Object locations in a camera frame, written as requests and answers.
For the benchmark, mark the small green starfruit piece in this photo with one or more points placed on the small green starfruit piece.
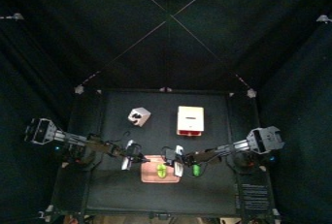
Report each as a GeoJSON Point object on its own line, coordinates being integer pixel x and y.
{"type": "Point", "coordinates": [161, 167]}

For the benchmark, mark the large green starfruit piece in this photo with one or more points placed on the large green starfruit piece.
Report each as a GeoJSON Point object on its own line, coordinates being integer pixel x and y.
{"type": "Point", "coordinates": [161, 174]}

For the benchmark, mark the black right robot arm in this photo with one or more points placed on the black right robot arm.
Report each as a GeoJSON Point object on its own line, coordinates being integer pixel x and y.
{"type": "Point", "coordinates": [241, 145]}

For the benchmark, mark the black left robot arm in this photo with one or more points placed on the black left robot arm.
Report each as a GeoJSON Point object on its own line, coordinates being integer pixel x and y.
{"type": "Point", "coordinates": [65, 135]}

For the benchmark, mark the green toy vegetable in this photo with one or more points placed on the green toy vegetable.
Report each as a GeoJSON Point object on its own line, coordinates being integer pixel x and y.
{"type": "Point", "coordinates": [196, 170]}

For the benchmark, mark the pink plastic tray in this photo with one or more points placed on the pink plastic tray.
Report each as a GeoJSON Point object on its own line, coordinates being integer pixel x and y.
{"type": "Point", "coordinates": [149, 176]}

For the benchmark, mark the white cube with holes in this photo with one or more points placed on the white cube with holes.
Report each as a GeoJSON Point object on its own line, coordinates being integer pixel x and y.
{"type": "Point", "coordinates": [140, 116]}

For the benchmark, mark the red and white drawer box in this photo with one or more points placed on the red and white drawer box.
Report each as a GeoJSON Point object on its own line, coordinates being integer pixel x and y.
{"type": "Point", "coordinates": [191, 118]}

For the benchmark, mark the white text label sticker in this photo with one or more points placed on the white text label sticker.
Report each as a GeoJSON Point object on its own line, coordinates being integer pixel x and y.
{"type": "Point", "coordinates": [255, 198]}

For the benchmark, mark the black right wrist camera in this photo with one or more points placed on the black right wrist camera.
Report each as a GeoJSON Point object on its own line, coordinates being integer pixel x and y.
{"type": "Point", "coordinates": [170, 154]}

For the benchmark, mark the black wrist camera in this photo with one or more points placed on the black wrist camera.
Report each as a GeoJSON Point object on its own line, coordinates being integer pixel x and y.
{"type": "Point", "coordinates": [170, 154]}
{"type": "Point", "coordinates": [134, 152]}

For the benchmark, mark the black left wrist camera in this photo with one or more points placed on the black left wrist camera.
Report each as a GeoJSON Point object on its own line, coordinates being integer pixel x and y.
{"type": "Point", "coordinates": [134, 152]}

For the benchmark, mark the grey frame corner bracket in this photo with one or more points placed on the grey frame corner bracket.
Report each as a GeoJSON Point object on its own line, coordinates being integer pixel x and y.
{"type": "Point", "coordinates": [17, 16]}
{"type": "Point", "coordinates": [252, 92]}
{"type": "Point", "coordinates": [165, 89]}
{"type": "Point", "coordinates": [323, 18]}
{"type": "Point", "coordinates": [79, 89]}

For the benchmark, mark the grey vertical frame pole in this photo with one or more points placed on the grey vertical frame pole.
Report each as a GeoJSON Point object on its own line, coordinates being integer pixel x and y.
{"type": "Point", "coordinates": [169, 56]}

